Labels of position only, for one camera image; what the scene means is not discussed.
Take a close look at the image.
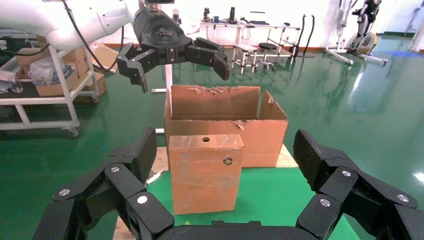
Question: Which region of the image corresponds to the white rolling cart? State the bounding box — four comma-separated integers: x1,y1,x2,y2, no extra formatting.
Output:
0,45,100,139

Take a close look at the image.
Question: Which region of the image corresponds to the flat cardboard sheet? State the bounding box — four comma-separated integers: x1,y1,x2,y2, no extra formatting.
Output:
88,41,119,74

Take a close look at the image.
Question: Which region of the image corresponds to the black stand with curved poles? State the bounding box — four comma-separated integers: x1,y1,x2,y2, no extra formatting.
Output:
294,13,318,59

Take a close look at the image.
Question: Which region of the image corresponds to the white exercise machine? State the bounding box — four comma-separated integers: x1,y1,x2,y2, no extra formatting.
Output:
324,0,389,67

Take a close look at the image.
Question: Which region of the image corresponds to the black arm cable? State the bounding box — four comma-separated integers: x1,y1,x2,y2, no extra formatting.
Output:
61,0,125,72

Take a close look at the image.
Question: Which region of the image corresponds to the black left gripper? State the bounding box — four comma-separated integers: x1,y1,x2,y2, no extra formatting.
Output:
115,7,231,94

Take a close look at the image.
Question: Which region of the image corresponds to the clear plastic bag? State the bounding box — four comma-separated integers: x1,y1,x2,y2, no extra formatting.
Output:
28,56,73,86

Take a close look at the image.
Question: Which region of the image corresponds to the white step stool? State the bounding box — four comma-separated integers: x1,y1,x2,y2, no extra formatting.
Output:
231,43,259,75

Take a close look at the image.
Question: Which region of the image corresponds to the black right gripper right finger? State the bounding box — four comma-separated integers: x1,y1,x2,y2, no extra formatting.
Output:
292,128,424,240

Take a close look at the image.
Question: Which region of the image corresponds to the black round stool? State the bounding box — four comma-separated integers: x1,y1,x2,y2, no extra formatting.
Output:
255,42,278,73

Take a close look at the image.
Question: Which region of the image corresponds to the large open cardboard carton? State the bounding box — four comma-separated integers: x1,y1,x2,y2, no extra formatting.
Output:
163,85,289,169

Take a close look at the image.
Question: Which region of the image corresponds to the brown cardboard storage box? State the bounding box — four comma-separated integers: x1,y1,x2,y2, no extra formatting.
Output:
73,72,108,104
34,67,80,98
15,46,88,77

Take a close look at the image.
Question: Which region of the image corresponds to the white pipe stand foot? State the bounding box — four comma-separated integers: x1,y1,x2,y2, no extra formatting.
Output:
151,64,174,95

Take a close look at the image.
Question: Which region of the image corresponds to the white frame table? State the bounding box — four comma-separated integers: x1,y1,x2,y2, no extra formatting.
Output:
199,20,301,66

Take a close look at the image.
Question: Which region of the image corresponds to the small cardboard box with hole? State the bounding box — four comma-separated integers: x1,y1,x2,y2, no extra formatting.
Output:
168,133,245,216

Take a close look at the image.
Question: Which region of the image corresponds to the thin black hanging cable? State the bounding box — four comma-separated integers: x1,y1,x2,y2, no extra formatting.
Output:
0,43,51,57

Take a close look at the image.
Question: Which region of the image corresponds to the clear plastic jar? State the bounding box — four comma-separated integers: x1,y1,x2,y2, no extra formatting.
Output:
9,78,24,94

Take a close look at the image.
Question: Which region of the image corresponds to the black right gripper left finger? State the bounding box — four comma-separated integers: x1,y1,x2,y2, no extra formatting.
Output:
32,127,175,240

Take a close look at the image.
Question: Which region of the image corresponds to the flat black laptop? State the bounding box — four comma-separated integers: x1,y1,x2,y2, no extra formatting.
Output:
248,11,271,26

